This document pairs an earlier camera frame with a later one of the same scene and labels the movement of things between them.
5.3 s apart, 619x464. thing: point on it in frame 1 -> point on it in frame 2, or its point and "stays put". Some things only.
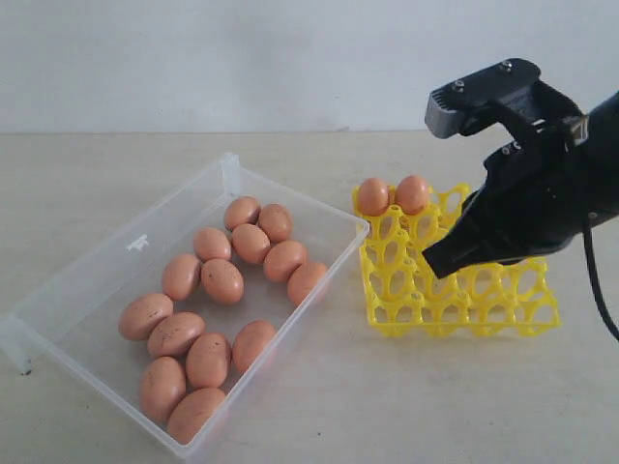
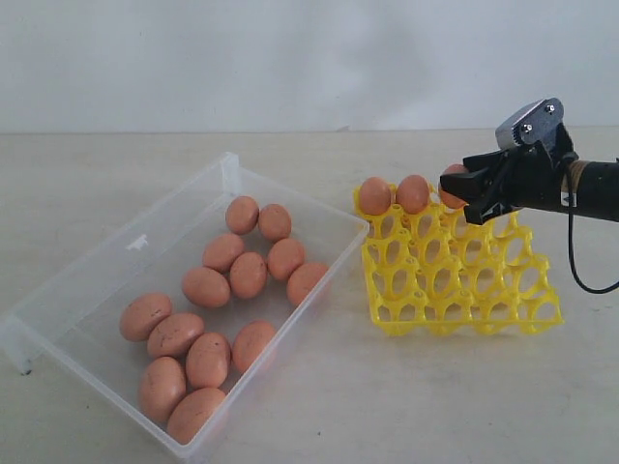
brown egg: x=412 y=194 stays put
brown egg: x=303 y=279 stays put
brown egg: x=180 y=276 -> x=449 y=198
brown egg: x=210 y=243 -> x=221 y=250
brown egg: x=172 y=333 stays put
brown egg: x=282 y=259 stays put
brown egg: x=222 y=281 -> x=206 y=287
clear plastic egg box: x=177 y=318 stays put
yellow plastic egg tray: x=405 y=298 stays put
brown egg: x=241 y=210 stays put
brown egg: x=250 y=244 -> x=248 y=275
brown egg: x=373 y=196 stays put
